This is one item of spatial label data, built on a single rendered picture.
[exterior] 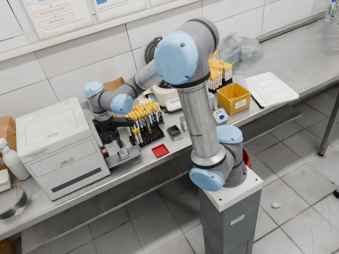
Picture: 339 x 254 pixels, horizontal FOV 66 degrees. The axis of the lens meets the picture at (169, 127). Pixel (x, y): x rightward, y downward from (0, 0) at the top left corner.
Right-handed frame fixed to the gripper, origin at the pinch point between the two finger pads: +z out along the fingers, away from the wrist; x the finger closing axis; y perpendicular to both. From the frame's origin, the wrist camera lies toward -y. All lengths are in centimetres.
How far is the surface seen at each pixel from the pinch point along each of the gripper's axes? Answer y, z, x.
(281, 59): -125, 9, -27
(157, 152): -15.4, 8.8, 4.2
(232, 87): -71, 1, -10
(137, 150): -6.7, 5.0, 0.9
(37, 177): 35.6, -7.7, 4.4
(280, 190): -101, 96, 13
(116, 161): 4.3, 5.0, 2.0
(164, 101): -34.3, 3.4, -25.3
